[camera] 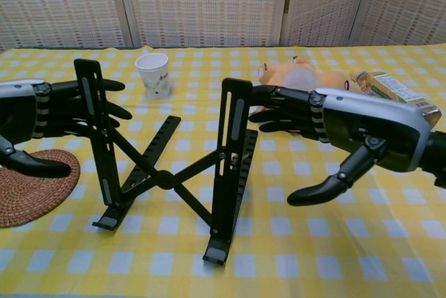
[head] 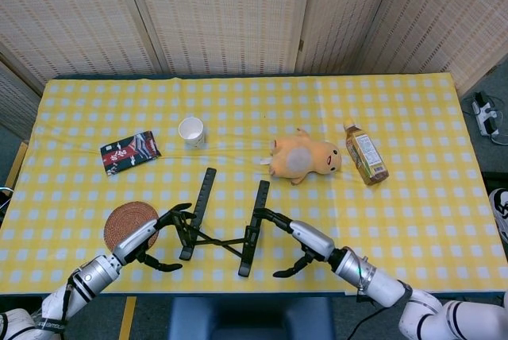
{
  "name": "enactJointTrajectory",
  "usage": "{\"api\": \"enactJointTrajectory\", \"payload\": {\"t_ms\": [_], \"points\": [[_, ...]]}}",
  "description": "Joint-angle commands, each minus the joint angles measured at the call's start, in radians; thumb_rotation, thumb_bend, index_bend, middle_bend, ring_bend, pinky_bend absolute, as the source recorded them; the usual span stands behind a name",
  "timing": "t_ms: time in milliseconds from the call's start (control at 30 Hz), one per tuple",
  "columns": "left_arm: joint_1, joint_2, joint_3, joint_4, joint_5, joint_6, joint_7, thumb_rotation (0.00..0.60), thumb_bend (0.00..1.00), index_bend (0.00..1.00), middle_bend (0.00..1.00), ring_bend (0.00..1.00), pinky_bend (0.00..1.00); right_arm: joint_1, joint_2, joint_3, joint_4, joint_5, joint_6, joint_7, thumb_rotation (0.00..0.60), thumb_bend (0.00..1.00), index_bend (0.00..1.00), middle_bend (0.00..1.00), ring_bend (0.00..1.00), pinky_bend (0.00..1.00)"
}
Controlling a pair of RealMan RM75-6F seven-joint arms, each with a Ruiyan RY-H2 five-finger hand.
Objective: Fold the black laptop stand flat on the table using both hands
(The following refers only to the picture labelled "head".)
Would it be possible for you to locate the black red snack packet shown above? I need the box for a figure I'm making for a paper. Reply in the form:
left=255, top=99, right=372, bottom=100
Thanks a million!
left=99, top=130, right=162, bottom=176

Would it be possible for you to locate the yellow white checkered tablecloth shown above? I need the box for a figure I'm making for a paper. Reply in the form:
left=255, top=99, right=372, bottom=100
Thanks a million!
left=0, top=72, right=508, bottom=296

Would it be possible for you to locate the blue robot base seat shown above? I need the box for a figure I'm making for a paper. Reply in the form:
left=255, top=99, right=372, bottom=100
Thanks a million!
left=168, top=296, right=337, bottom=340

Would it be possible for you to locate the green label tea bottle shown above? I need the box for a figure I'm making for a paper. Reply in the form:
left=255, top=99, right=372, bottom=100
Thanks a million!
left=343, top=118, right=390, bottom=187

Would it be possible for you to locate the white power strip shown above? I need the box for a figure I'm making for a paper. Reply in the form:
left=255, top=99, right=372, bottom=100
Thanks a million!
left=471, top=92, right=502, bottom=137

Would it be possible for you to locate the white black sneaker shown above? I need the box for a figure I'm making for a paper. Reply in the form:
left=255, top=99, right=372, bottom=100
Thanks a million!
left=488, top=187, right=508, bottom=244

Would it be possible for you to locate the round woven rattan coaster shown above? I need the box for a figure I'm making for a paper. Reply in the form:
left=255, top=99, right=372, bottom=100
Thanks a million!
left=103, top=202, right=160, bottom=253

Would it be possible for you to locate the woven folding screen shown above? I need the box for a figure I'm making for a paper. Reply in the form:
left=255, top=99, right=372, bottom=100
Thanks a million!
left=0, top=0, right=508, bottom=95

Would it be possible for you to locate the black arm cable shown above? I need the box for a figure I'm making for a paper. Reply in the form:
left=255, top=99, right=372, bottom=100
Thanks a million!
left=348, top=286, right=382, bottom=340

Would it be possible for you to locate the yellow plush toy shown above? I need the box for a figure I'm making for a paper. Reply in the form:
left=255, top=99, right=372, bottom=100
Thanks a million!
left=260, top=127, right=343, bottom=186

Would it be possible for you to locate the black folding laptop stand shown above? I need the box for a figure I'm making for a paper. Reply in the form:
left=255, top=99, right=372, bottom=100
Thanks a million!
left=170, top=168, right=271, bottom=277

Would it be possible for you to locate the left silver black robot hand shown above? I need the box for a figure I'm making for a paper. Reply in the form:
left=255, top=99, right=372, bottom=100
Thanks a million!
left=112, top=203, right=194, bottom=273

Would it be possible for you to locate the white paper cup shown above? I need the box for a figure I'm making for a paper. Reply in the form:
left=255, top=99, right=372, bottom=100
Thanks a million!
left=178, top=116, right=206, bottom=147

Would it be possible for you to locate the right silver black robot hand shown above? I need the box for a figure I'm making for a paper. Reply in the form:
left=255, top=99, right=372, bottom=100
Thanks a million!
left=252, top=207, right=345, bottom=279

